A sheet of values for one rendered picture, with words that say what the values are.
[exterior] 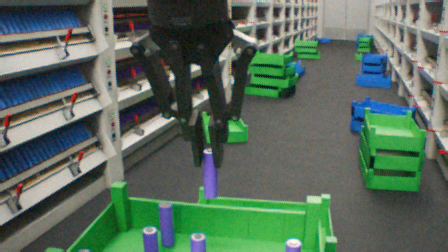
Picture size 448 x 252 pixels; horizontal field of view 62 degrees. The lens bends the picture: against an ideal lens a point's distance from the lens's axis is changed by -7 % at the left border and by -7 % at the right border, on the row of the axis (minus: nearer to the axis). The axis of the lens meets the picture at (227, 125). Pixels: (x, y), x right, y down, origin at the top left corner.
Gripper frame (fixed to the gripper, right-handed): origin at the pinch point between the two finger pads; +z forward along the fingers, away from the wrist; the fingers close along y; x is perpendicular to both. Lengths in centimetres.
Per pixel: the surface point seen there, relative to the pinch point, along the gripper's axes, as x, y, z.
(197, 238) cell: -9.4, -0.1, 7.2
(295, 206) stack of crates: 22.9, 12.0, 42.4
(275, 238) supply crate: -2.3, 8.7, 16.9
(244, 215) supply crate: -0.9, 4.1, 13.8
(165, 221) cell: -4.5, -6.2, 11.7
